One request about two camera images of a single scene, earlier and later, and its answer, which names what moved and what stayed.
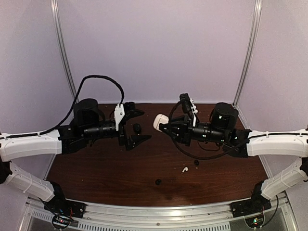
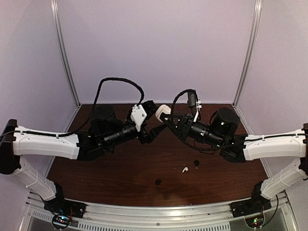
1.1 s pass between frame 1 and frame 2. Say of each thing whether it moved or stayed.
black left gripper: moved
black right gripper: stayed
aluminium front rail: stayed
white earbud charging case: moved
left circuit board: stayed
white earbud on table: stayed
